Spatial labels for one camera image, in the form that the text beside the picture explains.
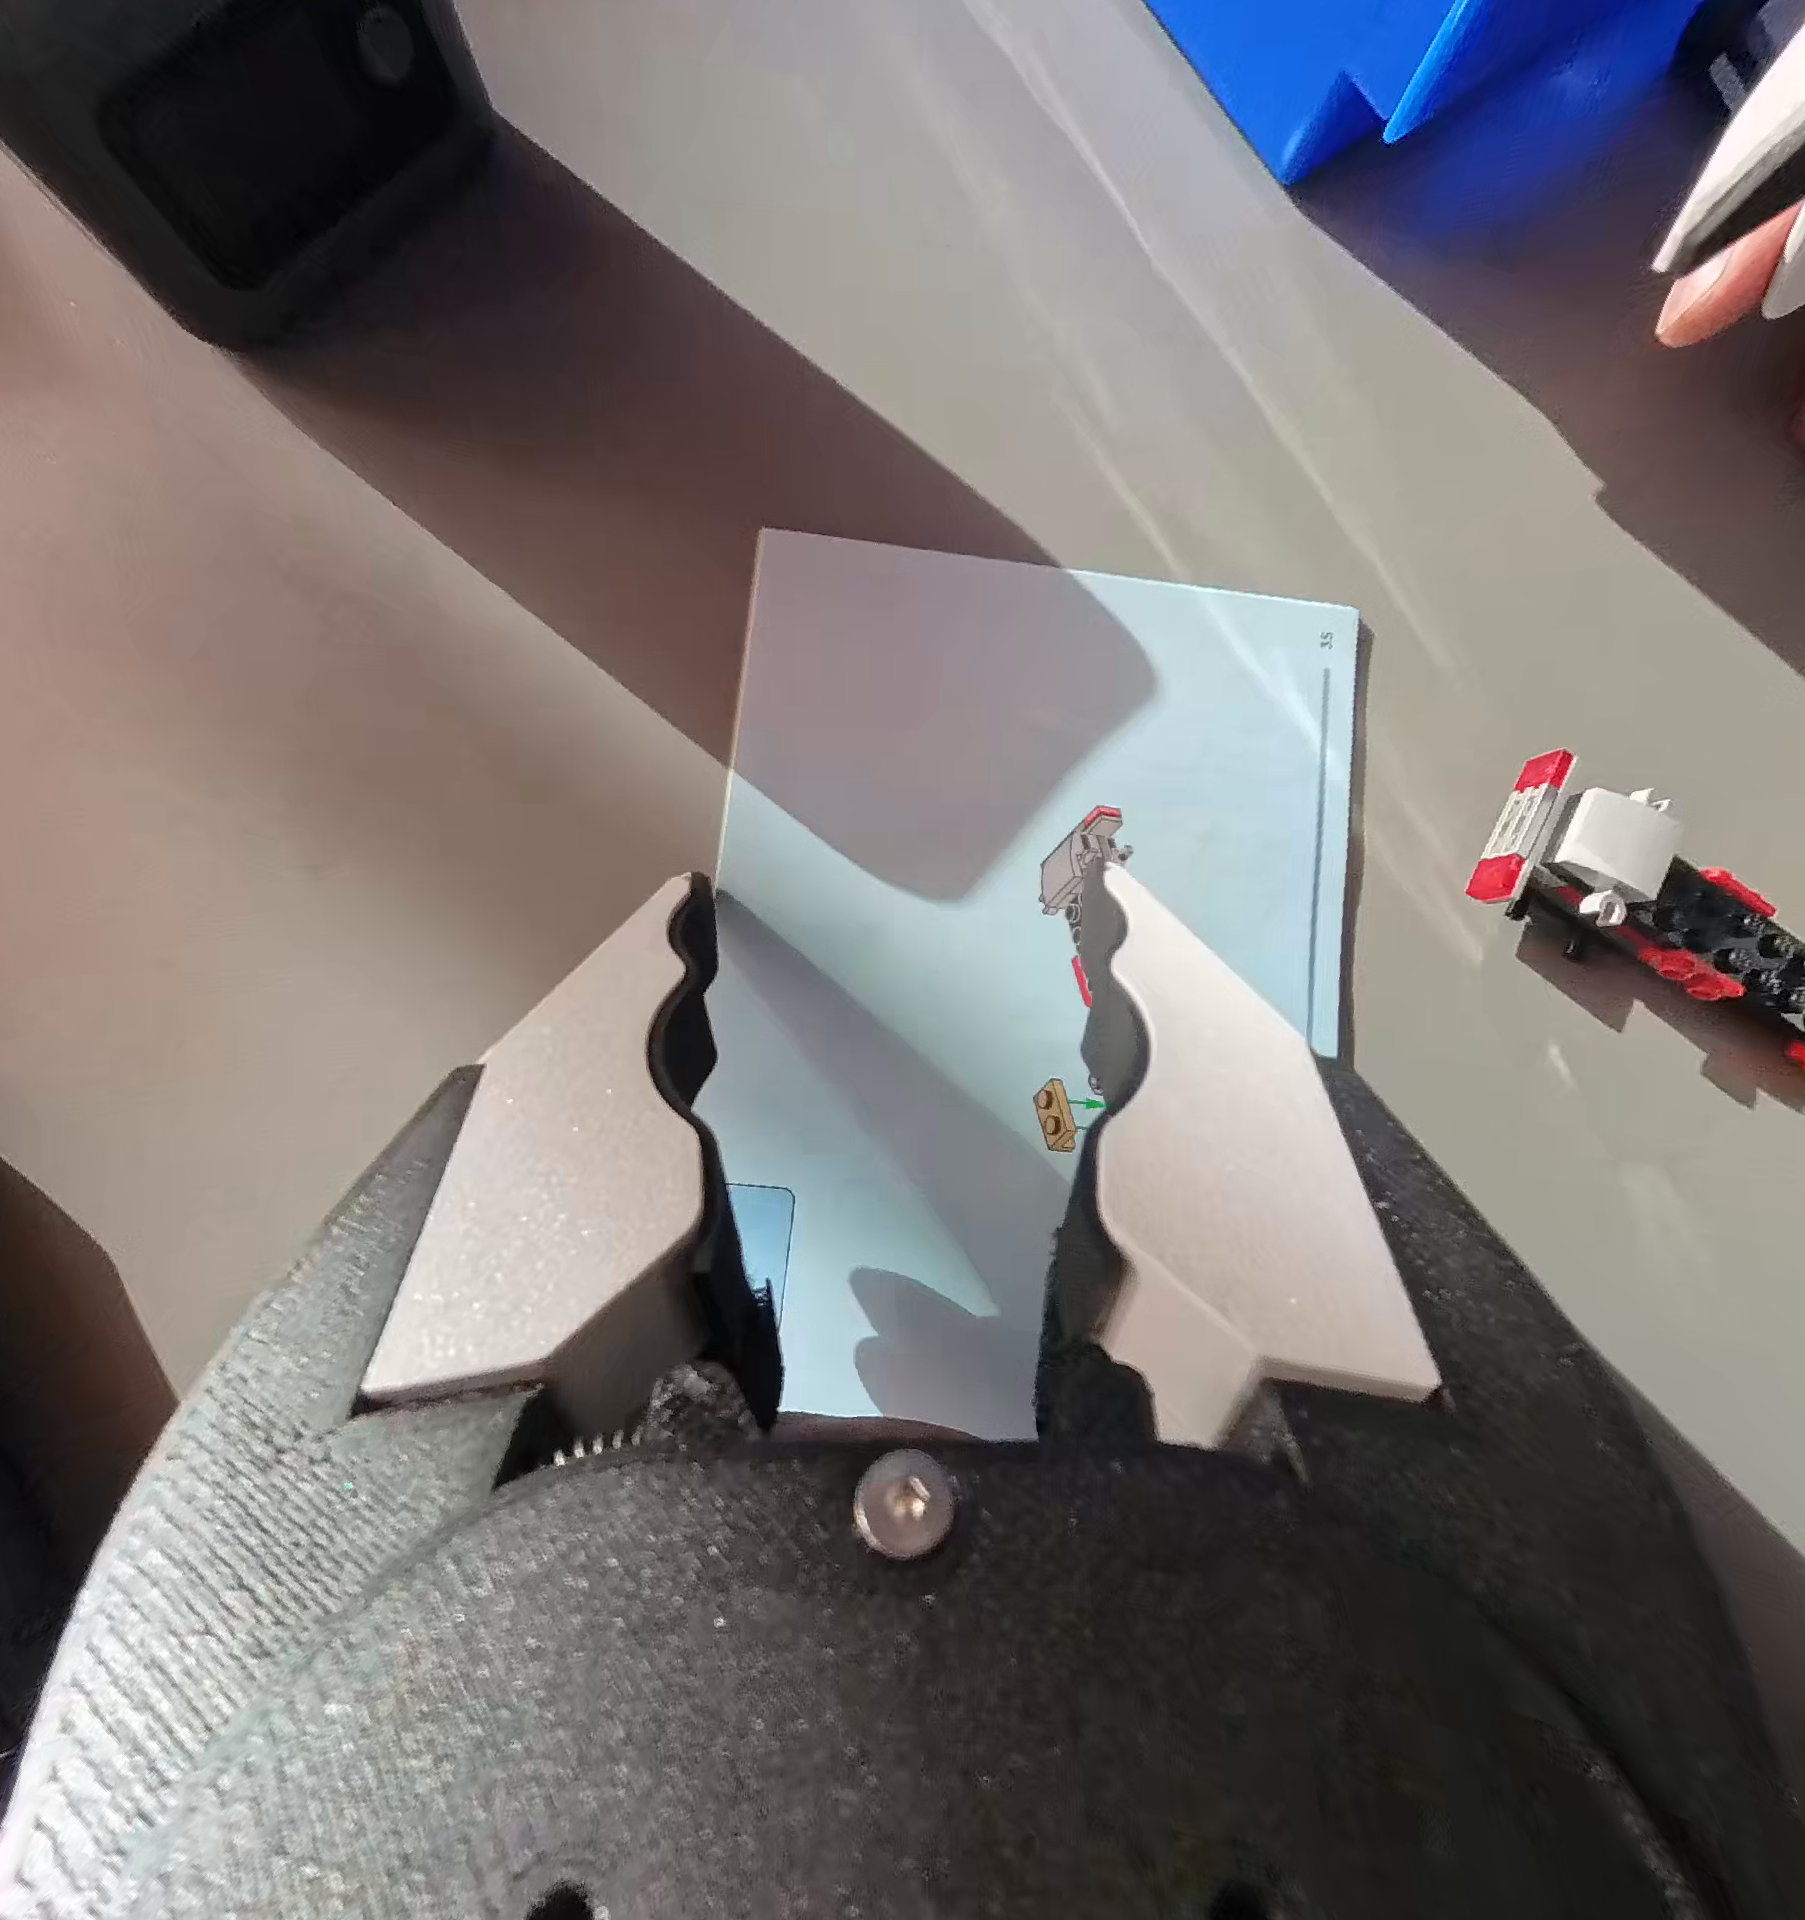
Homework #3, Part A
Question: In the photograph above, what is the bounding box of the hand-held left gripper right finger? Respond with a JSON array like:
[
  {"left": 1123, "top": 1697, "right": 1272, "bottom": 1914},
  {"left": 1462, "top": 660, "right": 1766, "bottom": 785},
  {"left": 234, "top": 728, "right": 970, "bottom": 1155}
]
[{"left": 1049, "top": 861, "right": 1448, "bottom": 1453}]

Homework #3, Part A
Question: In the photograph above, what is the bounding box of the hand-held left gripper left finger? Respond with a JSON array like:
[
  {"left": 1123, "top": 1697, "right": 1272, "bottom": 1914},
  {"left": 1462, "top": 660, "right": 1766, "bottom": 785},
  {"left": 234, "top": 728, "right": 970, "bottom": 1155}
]
[{"left": 360, "top": 870, "right": 782, "bottom": 1430}]

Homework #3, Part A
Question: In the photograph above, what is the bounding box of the blue plastic bin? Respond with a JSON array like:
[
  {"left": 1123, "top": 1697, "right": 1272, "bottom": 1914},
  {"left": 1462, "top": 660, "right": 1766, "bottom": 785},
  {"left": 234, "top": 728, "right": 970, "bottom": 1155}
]
[{"left": 1143, "top": 0, "right": 1766, "bottom": 190}]

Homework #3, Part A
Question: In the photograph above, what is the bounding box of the long toy brick assembly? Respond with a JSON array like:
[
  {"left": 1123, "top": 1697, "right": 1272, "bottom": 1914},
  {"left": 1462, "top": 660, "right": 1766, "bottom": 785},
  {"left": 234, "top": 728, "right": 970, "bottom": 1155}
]
[{"left": 1464, "top": 747, "right": 1805, "bottom": 1104}]

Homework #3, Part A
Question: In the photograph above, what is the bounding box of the toy brick instruction booklet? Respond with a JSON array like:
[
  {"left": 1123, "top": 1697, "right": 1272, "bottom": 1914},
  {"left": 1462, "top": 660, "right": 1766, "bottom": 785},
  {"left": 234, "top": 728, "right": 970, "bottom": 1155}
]
[{"left": 692, "top": 524, "right": 1364, "bottom": 1446}]

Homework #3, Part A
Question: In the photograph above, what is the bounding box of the person's right hand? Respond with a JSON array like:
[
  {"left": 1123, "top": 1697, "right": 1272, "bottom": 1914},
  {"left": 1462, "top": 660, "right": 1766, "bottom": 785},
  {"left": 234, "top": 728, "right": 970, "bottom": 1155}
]
[{"left": 1656, "top": 211, "right": 1805, "bottom": 484}]

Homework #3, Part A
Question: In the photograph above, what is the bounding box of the black cloth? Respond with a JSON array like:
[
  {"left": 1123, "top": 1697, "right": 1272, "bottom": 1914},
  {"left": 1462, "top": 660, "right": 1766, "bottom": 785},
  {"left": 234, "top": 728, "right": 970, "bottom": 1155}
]
[{"left": 0, "top": 1111, "right": 183, "bottom": 1817}]

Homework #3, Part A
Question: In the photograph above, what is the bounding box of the black box device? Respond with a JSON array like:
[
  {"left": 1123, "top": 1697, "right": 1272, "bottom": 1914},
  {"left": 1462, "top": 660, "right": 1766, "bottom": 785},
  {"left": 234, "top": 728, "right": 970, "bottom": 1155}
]
[{"left": 0, "top": 0, "right": 501, "bottom": 350}]

